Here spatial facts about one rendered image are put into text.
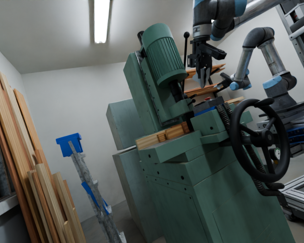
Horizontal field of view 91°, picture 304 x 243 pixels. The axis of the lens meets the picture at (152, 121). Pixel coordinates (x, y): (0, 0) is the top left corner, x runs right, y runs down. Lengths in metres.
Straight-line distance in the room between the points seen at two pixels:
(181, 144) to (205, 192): 0.21
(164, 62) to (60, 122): 2.52
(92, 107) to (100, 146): 0.77
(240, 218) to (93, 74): 3.16
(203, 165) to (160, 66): 0.54
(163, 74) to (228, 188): 0.61
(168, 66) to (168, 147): 0.44
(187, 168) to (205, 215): 0.18
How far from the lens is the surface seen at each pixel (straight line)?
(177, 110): 0.84
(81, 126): 3.03
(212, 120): 0.62
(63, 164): 3.01
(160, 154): 0.56
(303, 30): 1.35
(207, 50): 0.70
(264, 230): 0.94
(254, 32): 1.51
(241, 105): 0.58
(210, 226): 0.72
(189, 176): 0.63
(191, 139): 0.64
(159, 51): 0.87
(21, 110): 2.41
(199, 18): 0.73
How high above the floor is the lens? 0.94
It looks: 5 degrees up
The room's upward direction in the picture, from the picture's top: 19 degrees counter-clockwise
